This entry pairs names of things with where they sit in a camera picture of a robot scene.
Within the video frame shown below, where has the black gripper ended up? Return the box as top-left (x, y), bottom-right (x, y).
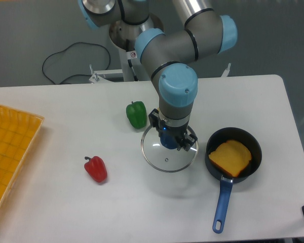
top-left (148, 109), bottom-right (198, 151)

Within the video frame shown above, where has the black cable on floor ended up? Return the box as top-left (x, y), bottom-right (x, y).
top-left (42, 42), bottom-right (111, 85)

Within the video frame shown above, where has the green bell pepper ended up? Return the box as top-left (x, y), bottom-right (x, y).
top-left (126, 101), bottom-right (147, 129)

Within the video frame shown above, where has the yellow toast slice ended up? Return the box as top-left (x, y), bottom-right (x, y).
top-left (209, 140), bottom-right (252, 177)

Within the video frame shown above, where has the red bell pepper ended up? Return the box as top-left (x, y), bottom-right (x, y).
top-left (84, 156), bottom-right (107, 183)

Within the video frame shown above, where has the black pot with blue handle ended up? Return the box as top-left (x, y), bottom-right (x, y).
top-left (205, 127), bottom-right (262, 234)

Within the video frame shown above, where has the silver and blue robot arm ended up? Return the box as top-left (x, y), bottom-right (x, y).
top-left (78, 1), bottom-right (238, 150)

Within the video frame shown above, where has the yellow plastic basket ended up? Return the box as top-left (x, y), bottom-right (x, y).
top-left (0, 105), bottom-right (44, 208)

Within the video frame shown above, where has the glass pot lid blue knob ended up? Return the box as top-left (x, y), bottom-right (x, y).
top-left (141, 126), bottom-right (199, 173)

